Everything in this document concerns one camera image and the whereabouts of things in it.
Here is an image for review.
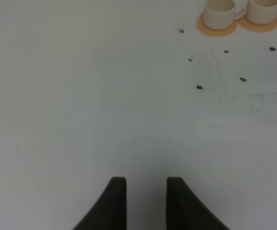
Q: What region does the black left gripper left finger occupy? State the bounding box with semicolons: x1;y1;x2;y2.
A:
74;177;127;230

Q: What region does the left orange coaster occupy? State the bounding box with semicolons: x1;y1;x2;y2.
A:
196;15;238;37

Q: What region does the white teacup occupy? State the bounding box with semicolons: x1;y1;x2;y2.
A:
202;0;246;30
245;0;277;25

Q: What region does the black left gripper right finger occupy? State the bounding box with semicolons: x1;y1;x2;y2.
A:
166;177;228;230

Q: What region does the right orange coaster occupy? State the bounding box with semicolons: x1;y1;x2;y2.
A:
238;16;277;33

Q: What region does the right white teacup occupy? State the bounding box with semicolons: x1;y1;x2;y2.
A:
245;0;277;25

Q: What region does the orange coaster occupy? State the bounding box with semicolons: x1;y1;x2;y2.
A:
196;15;238;37
238;16;277;33

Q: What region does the left white teacup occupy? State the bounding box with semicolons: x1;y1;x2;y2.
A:
202;0;246;30

